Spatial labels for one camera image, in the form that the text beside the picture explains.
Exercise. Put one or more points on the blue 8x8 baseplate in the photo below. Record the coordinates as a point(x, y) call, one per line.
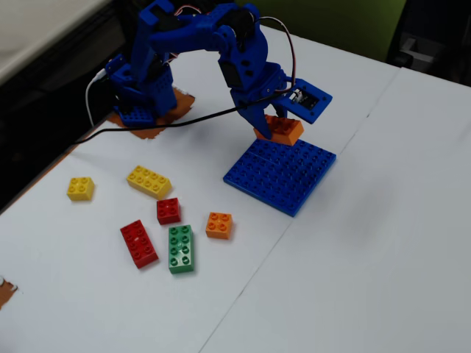
point(279, 176)

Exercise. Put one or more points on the white side table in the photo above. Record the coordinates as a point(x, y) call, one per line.
point(37, 29)

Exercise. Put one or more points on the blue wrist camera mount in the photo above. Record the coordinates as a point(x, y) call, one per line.
point(321, 110)

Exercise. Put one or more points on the yellow 2x2 block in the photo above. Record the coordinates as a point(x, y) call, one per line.
point(80, 189)

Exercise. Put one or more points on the orange 2x4 block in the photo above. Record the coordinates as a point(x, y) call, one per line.
point(287, 132)

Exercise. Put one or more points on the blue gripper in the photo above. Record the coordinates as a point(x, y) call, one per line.
point(255, 96)

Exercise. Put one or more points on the green partition panel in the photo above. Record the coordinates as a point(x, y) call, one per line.
point(331, 22)

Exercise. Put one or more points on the orange 2x2 block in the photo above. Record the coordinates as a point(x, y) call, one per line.
point(219, 226)

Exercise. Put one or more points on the green 2x4 block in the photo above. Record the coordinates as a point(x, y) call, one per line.
point(181, 250)

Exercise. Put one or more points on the red 2x4 block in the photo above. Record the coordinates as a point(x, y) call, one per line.
point(139, 244)

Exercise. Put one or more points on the yellow 2x4 block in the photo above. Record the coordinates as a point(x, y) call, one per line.
point(149, 182)

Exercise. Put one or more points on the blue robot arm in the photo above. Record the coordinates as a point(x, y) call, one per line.
point(198, 36)

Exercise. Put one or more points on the red 2x2 block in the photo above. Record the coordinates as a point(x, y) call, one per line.
point(168, 211)

